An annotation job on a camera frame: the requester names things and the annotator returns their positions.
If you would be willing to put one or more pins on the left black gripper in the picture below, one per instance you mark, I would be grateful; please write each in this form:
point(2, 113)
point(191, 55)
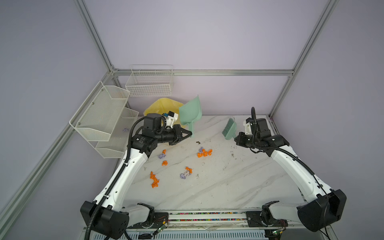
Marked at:
point(177, 136)

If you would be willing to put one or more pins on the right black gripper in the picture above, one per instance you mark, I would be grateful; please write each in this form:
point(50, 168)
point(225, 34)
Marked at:
point(238, 139)

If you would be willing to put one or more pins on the green plastic dustpan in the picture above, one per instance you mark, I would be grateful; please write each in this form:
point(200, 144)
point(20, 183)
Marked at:
point(190, 113)

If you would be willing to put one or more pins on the green hand brush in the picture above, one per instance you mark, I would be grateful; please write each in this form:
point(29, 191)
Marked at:
point(229, 132)

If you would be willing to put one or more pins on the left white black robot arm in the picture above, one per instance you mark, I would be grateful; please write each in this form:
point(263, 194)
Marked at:
point(106, 214)

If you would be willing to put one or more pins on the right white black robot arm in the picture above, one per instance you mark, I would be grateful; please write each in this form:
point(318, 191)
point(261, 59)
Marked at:
point(322, 205)

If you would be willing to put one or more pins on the orange scrap cluster centre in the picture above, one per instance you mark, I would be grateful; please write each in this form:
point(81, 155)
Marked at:
point(204, 153)

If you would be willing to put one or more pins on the purple white orange scrap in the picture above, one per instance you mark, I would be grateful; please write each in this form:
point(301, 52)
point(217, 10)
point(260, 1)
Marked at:
point(188, 171)

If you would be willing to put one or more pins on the bin with yellow bag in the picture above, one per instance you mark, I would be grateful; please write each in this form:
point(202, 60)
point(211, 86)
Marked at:
point(163, 105)

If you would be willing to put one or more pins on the orange scrap near left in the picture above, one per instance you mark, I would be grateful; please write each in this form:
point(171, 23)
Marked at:
point(156, 181)

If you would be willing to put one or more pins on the white mesh two-tier shelf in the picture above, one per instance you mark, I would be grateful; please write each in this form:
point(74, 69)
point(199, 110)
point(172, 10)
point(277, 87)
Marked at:
point(101, 119)

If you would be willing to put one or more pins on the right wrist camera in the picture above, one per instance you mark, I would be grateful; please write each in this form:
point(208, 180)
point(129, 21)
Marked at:
point(248, 129)

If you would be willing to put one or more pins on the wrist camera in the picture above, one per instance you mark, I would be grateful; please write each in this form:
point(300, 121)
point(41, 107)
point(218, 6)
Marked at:
point(171, 118)
point(248, 129)

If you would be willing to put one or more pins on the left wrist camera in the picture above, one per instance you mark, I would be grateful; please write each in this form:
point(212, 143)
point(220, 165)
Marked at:
point(171, 118)

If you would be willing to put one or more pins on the white wire basket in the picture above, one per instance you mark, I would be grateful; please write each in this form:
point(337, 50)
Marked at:
point(150, 81)

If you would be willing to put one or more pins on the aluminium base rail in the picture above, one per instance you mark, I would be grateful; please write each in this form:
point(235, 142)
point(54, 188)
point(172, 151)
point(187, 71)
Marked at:
point(218, 225)

